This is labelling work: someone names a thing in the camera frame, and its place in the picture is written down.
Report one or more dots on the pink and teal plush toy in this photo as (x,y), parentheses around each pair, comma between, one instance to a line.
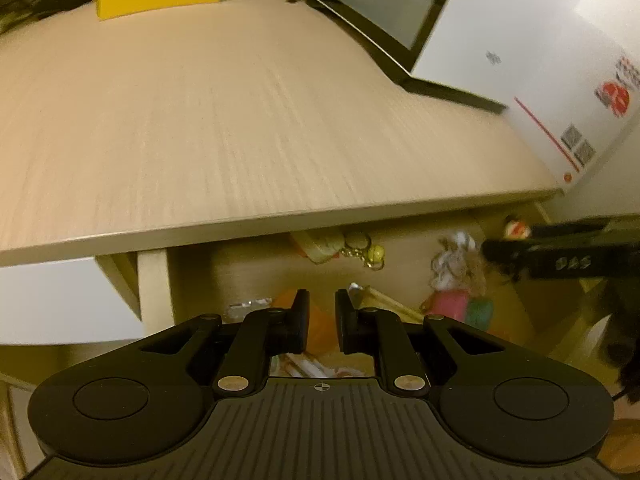
(447,305)

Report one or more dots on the orange ball toy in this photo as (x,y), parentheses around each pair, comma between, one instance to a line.
(285,298)

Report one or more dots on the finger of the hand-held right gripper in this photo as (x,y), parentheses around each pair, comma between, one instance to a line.
(502,251)

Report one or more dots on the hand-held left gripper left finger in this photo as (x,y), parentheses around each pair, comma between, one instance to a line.
(296,322)

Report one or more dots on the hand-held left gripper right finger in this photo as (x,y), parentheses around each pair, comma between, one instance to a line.
(347,322)

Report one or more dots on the wooden chopsticks pack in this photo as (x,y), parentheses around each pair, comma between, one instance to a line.
(392,306)

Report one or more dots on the printed paper packet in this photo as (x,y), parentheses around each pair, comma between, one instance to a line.
(312,366)

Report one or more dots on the red and white toy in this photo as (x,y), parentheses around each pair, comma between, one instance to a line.
(515,228)

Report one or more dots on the pale wooden piece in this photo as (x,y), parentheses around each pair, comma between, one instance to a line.
(320,247)

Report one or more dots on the wooden drawer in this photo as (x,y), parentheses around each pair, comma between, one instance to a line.
(250,270)

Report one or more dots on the silver foil packet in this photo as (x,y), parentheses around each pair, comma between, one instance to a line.
(247,308)

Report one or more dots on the black laptop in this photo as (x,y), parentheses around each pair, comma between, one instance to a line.
(380,0)

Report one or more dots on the white cardboard box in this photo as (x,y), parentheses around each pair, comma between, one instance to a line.
(530,45)

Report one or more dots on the white cabinet panel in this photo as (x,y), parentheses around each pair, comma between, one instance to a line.
(55,300)

